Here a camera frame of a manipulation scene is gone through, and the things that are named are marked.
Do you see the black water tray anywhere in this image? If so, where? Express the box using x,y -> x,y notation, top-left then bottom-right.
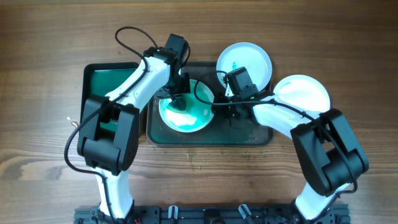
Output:
80,62 -> 139,121

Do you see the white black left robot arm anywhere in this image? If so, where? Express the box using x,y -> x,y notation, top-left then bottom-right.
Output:
74,44 -> 190,223

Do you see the dark grey serving tray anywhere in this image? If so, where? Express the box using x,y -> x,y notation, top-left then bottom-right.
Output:
146,60 -> 274,147

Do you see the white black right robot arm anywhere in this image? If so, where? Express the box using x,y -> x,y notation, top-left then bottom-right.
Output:
213,95 -> 369,223

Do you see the white plate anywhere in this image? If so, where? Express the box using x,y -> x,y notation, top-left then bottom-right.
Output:
273,75 -> 331,113
159,79 -> 214,133
216,42 -> 272,91

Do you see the green yellow sponge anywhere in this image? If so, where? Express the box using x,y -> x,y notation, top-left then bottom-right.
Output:
167,96 -> 188,113

